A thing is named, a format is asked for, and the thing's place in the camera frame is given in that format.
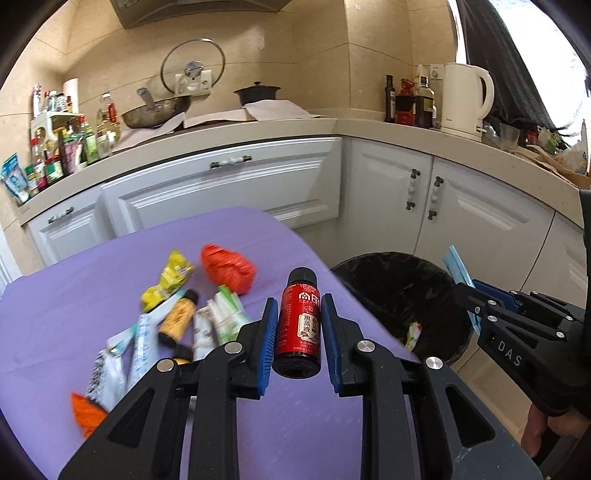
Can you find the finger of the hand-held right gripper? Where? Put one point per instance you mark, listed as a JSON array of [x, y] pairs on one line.
[[496, 293], [471, 297]]

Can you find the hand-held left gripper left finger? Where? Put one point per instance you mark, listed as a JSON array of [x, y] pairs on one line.
[[267, 350]]

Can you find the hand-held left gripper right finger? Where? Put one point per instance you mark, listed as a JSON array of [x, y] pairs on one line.
[[330, 346]]

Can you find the light blue packet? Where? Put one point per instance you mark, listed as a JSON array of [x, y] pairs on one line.
[[457, 267]]

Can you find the red label dark bottle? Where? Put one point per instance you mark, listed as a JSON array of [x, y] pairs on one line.
[[298, 323]]

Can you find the black trash bin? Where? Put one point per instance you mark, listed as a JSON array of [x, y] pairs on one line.
[[392, 286]]

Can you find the small amber bottle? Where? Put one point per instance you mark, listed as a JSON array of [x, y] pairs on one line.
[[178, 318]]

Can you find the person's right hand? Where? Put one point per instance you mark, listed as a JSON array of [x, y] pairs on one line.
[[538, 429]]

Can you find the green white snack packet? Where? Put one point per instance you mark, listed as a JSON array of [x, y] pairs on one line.
[[233, 314]]

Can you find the white sachet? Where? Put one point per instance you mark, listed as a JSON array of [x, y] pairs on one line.
[[204, 332]]

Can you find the white green wrapper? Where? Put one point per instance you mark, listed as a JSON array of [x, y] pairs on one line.
[[413, 334]]

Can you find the red plastic bag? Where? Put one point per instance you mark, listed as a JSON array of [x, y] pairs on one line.
[[228, 270]]

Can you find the yellow crumpled wrapper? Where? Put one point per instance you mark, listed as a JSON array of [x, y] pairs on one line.
[[168, 277]]

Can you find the teal white tube wrapper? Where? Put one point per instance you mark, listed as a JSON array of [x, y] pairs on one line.
[[141, 350]]

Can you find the brown paper bag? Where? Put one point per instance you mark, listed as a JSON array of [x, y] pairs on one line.
[[561, 170]]

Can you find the white blue torn wrapper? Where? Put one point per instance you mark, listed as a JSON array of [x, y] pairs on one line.
[[122, 339]]

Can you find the glass cup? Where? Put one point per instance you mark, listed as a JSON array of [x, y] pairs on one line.
[[509, 137]]

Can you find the black white patterned packet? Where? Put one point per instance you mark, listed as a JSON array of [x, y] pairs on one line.
[[105, 381]]

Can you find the white kitchen cabinet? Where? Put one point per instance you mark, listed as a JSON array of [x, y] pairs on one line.
[[277, 184]]

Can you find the purple tablecloth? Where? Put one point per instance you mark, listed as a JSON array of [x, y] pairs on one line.
[[92, 286]]

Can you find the orange wrapper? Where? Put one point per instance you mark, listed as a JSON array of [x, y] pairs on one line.
[[85, 415]]

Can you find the white electric kettle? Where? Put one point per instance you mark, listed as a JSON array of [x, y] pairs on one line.
[[461, 101]]

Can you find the clear dark liquor bottle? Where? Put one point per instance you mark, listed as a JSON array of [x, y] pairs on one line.
[[425, 106]]

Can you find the dark olive oil bottle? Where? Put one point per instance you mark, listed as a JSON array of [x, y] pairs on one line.
[[390, 104]]

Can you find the dark green curtain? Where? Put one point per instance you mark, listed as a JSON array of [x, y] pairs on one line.
[[503, 60]]

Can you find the white paper sheet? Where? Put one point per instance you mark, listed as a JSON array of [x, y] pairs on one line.
[[272, 110], [138, 136]]

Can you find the black lidded pot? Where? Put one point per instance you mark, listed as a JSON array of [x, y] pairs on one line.
[[256, 94]]

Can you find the steel wok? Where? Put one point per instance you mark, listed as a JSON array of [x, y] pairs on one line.
[[157, 115]]

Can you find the yellow cooking oil bottle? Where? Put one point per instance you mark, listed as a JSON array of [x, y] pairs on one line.
[[108, 122]]

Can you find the cluster of condiment jars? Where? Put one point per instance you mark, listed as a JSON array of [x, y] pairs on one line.
[[69, 152]]

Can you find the glass pot lid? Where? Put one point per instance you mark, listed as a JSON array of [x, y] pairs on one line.
[[207, 53]]

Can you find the blue white pouch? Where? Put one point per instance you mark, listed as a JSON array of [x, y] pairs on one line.
[[14, 180]]

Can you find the white spice rack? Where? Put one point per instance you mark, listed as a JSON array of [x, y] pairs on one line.
[[51, 120]]

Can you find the paper towel roll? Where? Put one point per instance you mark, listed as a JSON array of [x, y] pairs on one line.
[[70, 94]]

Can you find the steel range hood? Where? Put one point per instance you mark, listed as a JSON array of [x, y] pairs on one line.
[[198, 11]]

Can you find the white wall socket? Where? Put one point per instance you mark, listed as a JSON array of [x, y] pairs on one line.
[[203, 83]]

